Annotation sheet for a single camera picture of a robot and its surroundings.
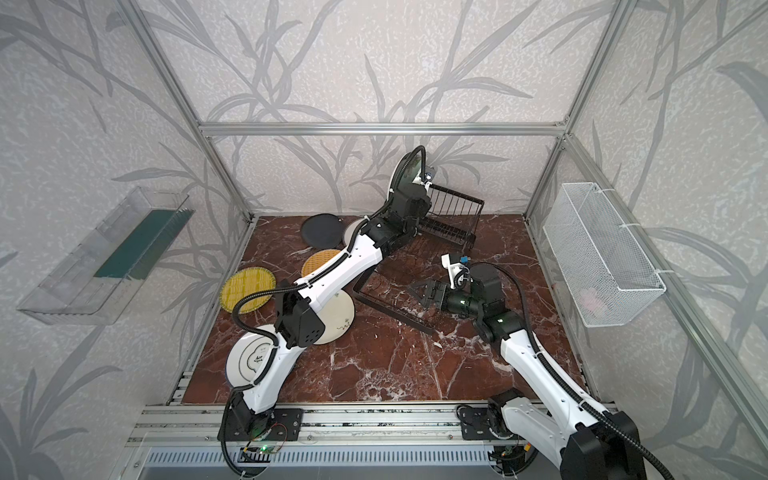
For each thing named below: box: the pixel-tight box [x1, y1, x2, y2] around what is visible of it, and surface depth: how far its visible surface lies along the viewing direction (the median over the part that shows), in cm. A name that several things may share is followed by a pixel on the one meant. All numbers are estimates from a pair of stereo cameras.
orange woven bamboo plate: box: [301, 249, 341, 277], surface depth 109 cm
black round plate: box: [301, 213, 344, 250], surface depth 118 cm
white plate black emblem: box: [226, 324, 276, 387], surface depth 86 cm
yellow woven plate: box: [220, 267, 277, 315], surface depth 101 cm
